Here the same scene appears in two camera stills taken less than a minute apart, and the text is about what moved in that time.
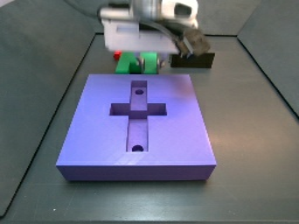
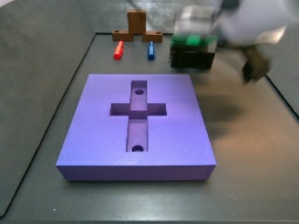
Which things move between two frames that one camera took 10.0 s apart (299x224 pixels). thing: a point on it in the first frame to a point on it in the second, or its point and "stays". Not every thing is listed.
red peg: [117, 54] stays
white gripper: [126, 35] to [194, 20]
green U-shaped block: [130, 64] to [193, 40]
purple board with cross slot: [138, 130] stays
